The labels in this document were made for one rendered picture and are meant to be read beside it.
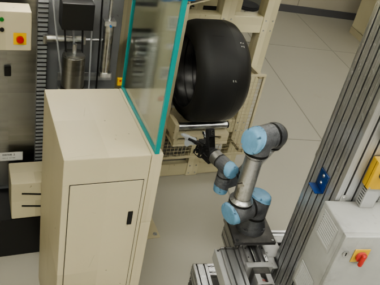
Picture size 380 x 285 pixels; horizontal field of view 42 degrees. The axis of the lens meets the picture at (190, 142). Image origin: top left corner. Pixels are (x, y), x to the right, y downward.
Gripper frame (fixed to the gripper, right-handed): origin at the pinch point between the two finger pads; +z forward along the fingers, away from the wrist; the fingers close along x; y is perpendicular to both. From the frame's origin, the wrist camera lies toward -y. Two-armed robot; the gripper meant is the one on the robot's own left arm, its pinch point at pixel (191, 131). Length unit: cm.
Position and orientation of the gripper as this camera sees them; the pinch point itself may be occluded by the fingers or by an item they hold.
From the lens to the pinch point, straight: 261.3
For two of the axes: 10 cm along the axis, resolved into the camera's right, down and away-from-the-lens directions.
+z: -5.8, -5.3, 6.1
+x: 7.6, -0.9, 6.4
